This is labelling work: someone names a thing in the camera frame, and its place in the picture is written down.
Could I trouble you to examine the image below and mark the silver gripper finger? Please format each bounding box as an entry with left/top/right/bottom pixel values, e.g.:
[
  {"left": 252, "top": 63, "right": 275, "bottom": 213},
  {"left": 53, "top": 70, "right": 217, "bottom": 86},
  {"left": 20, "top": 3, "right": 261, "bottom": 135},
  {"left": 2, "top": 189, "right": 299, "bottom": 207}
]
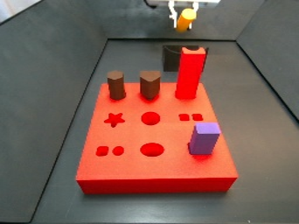
[
  {"left": 168, "top": 0, "right": 177, "bottom": 29},
  {"left": 188, "top": 2, "right": 200, "bottom": 30}
]

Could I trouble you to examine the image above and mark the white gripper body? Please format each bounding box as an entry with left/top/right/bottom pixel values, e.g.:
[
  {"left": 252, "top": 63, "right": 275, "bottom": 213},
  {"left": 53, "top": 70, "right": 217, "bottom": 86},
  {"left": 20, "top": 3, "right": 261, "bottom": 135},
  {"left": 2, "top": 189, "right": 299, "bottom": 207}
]
[{"left": 147, "top": 0, "right": 220, "bottom": 6}]

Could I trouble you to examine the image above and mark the yellow oval cylinder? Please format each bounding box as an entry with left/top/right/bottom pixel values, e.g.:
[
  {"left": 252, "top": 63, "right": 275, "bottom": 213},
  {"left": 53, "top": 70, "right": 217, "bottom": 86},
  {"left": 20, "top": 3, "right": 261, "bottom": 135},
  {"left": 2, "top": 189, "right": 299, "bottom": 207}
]
[{"left": 176, "top": 8, "right": 192, "bottom": 32}]

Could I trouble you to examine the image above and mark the black curved fixture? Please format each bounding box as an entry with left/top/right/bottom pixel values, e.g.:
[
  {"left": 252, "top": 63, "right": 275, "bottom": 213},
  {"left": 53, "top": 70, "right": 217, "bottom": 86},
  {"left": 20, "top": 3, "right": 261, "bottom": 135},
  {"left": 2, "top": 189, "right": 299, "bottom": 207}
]
[{"left": 163, "top": 45, "right": 200, "bottom": 72}]

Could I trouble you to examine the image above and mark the red shape-sorting board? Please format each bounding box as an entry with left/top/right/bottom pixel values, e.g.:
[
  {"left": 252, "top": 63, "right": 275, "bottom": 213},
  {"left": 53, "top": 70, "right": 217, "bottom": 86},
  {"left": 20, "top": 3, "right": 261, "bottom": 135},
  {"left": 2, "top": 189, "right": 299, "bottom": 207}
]
[{"left": 76, "top": 83, "right": 239, "bottom": 194}]

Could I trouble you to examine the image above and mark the tall red block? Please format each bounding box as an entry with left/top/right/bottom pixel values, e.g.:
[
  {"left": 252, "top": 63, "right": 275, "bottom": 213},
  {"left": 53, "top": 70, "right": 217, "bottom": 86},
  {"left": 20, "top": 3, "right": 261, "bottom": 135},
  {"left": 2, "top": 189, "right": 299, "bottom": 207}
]
[{"left": 175, "top": 47, "right": 207, "bottom": 100}]

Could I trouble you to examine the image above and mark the brown hexagonal peg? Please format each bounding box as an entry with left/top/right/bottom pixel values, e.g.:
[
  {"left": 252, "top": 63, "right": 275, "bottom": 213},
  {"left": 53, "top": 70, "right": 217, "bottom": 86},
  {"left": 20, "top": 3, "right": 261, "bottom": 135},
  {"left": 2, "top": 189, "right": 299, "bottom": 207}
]
[{"left": 106, "top": 71, "right": 126, "bottom": 101}]

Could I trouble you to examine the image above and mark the purple rectangular block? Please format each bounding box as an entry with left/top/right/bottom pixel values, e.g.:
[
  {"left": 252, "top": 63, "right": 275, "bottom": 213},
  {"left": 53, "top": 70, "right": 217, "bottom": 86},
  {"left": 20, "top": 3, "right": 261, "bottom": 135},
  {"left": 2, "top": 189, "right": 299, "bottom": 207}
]
[{"left": 189, "top": 122, "right": 220, "bottom": 155}]

